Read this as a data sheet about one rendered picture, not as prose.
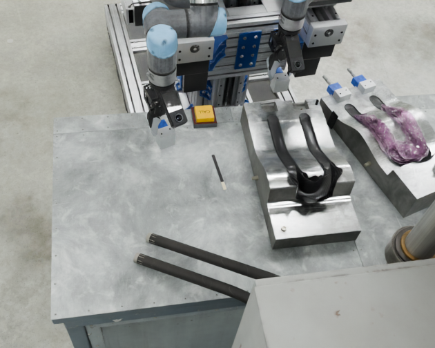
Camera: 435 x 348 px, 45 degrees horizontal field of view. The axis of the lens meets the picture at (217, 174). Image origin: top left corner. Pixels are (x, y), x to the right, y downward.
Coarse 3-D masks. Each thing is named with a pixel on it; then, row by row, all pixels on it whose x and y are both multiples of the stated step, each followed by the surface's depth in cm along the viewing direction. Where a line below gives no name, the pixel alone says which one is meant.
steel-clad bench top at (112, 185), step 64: (64, 128) 175; (128, 128) 177; (192, 128) 180; (64, 192) 160; (128, 192) 162; (192, 192) 165; (256, 192) 167; (64, 256) 148; (128, 256) 150; (256, 256) 153; (320, 256) 155; (384, 256) 157
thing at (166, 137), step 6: (162, 120) 161; (162, 126) 160; (168, 126) 158; (162, 132) 157; (168, 132) 157; (174, 132) 157; (156, 138) 160; (162, 138) 156; (168, 138) 157; (174, 138) 159; (162, 144) 158; (168, 144) 160; (174, 144) 161
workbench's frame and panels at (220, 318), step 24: (120, 312) 141; (144, 312) 144; (168, 312) 152; (192, 312) 157; (216, 312) 161; (240, 312) 165; (72, 336) 155; (96, 336) 160; (120, 336) 164; (144, 336) 168; (168, 336) 172; (192, 336) 176; (216, 336) 180
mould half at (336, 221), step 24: (240, 120) 183; (264, 120) 173; (288, 120) 174; (312, 120) 175; (264, 144) 167; (288, 144) 168; (264, 168) 156; (312, 168) 157; (264, 192) 158; (288, 192) 154; (336, 192) 159; (264, 216) 161; (288, 216) 155; (312, 216) 156; (336, 216) 157; (288, 240) 152; (312, 240) 155; (336, 240) 158
